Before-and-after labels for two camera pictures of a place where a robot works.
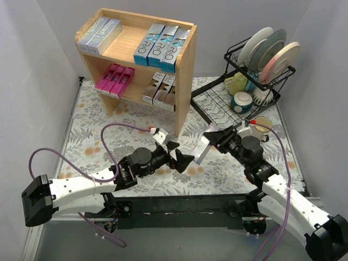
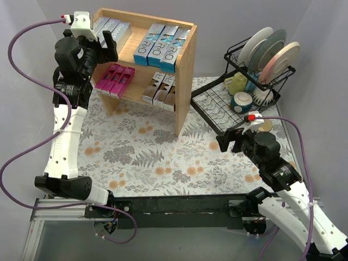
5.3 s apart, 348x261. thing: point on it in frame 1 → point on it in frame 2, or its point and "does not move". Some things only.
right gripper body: x=222 y=138 does not move
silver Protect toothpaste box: x=204 y=144 → x=121 y=33
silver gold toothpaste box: x=149 y=94 does not move
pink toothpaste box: x=113 y=80 does not move
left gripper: x=172 y=156 → x=98 y=50
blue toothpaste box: x=140 y=56 does not move
